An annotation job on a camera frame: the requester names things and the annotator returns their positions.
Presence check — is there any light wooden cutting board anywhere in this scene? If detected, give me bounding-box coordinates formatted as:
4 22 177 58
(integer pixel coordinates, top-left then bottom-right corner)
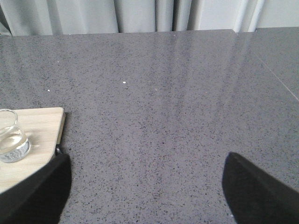
0 107 65 193

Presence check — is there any clear glass beaker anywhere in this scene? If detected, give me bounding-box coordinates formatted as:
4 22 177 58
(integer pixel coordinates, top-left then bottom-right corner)
0 109 31 163

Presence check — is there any grey curtain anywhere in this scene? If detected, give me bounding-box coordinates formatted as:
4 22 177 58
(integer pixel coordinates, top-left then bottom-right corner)
0 0 299 36

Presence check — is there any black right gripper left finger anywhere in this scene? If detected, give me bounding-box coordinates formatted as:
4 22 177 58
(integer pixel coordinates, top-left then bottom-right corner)
0 154 71 224

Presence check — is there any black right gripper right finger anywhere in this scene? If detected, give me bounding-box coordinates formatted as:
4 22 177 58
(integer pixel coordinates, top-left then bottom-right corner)
222 152 299 224

